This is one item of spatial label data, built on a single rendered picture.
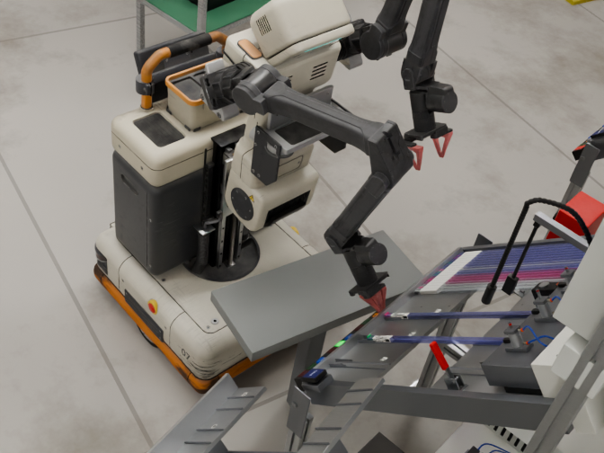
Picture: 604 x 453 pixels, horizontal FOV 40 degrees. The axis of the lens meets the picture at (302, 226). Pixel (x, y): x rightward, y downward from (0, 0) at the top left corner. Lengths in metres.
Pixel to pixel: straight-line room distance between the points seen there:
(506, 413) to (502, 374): 0.07
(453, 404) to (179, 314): 1.24
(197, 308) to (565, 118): 2.44
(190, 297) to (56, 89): 1.65
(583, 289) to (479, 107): 3.07
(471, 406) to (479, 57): 3.29
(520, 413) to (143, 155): 1.35
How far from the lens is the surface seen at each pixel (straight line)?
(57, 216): 3.42
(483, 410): 1.65
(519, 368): 1.58
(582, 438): 2.28
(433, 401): 1.72
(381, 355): 2.00
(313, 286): 2.38
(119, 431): 2.78
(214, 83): 2.03
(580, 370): 1.39
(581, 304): 1.35
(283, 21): 2.01
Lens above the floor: 2.36
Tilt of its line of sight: 44 degrees down
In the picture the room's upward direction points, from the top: 10 degrees clockwise
